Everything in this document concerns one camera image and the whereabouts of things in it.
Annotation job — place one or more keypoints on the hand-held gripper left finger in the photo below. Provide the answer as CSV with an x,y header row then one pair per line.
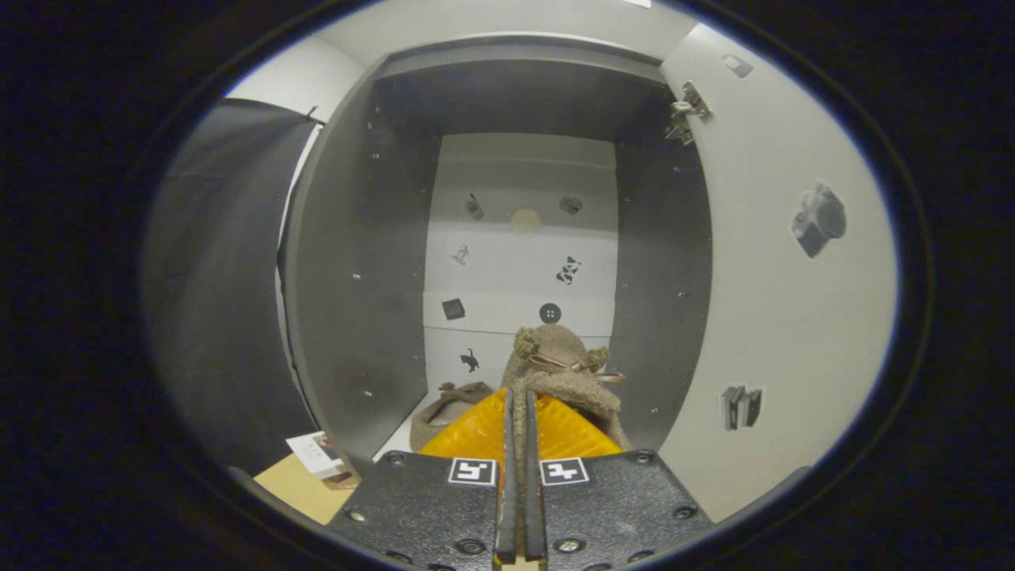
x,y
420,515

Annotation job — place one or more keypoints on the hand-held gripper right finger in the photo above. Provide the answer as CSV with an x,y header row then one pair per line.
x,y
618,515

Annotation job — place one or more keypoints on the brown fuzzy shoe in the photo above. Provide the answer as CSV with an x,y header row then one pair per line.
x,y
444,412
563,349

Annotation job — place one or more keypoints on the dark grey shoe cabinet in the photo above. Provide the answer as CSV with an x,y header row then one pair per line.
x,y
357,277

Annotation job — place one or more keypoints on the metal door hinge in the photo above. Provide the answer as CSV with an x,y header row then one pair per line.
x,y
686,111

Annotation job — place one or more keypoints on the white booklet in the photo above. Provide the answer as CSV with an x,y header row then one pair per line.
x,y
317,456

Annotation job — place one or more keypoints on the black backdrop cloth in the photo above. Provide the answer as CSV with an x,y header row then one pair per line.
x,y
222,277

